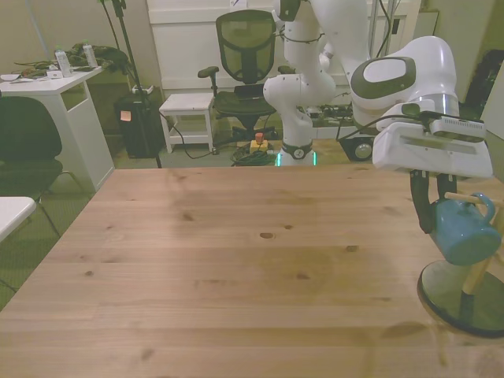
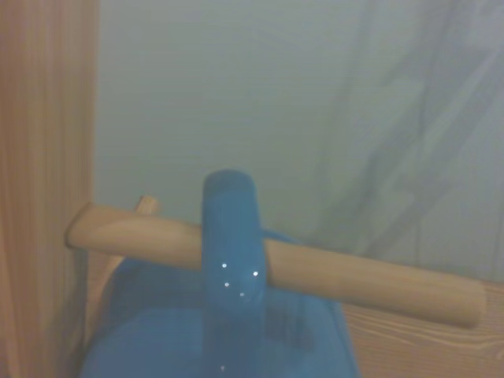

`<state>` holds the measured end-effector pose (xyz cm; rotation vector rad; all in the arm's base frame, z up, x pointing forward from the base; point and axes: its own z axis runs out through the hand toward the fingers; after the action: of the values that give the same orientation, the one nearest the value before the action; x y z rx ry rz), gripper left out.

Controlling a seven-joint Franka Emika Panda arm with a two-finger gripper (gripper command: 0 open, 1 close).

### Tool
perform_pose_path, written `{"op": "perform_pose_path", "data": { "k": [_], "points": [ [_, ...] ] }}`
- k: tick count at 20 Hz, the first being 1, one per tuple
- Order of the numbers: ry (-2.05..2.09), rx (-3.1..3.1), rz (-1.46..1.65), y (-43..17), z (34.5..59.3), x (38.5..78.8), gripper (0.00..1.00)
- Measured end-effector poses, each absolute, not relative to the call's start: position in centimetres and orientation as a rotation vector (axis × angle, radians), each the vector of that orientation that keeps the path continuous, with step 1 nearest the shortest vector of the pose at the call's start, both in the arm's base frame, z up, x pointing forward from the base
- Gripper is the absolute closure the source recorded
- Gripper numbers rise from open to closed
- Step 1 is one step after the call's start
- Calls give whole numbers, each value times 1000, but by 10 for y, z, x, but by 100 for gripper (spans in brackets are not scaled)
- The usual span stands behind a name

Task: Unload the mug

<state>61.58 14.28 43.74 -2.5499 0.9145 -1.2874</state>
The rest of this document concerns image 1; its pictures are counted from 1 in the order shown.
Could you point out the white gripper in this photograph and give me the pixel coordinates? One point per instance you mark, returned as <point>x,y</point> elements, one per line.
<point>433,157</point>

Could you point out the blue enamel mug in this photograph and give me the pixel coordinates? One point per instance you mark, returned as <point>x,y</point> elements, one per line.
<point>460,232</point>

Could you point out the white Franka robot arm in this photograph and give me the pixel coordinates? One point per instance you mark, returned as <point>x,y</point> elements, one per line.
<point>311,86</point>

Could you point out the wooden mug tree stand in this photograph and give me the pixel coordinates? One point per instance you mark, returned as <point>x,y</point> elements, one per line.
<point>445,291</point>

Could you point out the yellow emergency stop button box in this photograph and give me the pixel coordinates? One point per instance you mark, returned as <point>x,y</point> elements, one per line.
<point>259,146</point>

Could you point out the black mesh office chair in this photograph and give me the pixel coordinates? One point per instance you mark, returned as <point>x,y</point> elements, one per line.
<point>246,43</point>

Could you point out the small white stool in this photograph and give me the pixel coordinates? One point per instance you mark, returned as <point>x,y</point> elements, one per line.
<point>187,103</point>

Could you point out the orange sticky note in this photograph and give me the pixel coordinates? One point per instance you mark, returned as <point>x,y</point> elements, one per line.
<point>126,115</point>

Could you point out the black tripod stand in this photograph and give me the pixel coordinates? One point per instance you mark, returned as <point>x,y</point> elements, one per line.
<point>128,47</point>

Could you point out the camouflage cloth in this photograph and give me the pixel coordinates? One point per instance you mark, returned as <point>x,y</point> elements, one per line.
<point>108,57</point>

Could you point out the white desk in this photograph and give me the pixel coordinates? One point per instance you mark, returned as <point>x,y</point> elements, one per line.
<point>78,114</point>

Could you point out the clear plastic bottle white label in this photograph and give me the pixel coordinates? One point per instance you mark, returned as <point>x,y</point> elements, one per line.
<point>90,55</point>
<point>63,63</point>

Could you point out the black plastic chair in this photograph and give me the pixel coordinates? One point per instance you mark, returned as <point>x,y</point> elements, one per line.
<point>23,134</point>

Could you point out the white table corner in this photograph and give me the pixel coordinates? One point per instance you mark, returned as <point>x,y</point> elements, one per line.
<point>12,212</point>

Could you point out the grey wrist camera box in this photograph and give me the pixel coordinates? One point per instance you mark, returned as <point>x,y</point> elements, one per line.
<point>456,128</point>

